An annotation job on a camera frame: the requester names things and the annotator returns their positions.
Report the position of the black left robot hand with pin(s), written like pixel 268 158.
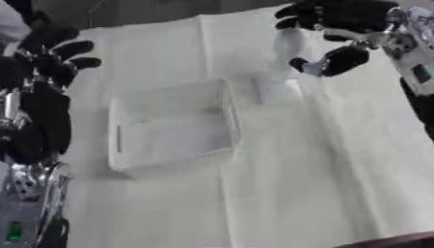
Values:
pixel 42 122

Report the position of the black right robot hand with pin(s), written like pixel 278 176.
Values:
pixel 344 13

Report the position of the white bottle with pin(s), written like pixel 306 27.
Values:
pixel 282 68

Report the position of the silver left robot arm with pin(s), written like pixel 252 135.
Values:
pixel 28 206

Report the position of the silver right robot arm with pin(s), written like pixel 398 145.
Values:
pixel 415 61

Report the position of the white open box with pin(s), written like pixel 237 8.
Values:
pixel 175 129

